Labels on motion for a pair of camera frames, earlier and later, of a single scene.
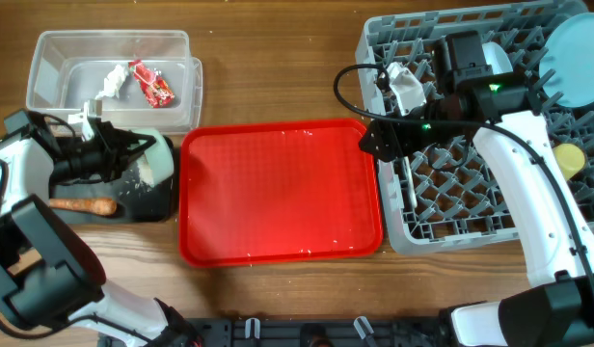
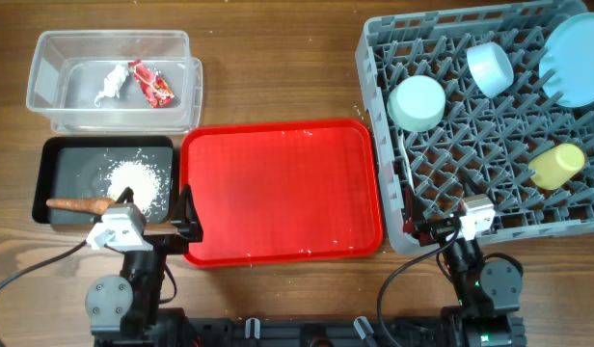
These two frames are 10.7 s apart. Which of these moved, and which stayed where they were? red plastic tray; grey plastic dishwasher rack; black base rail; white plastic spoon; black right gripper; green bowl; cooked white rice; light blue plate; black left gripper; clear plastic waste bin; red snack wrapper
Moved: black left gripper; cooked white rice; green bowl; black right gripper
Stayed: clear plastic waste bin; light blue plate; red plastic tray; black base rail; grey plastic dishwasher rack; red snack wrapper; white plastic spoon
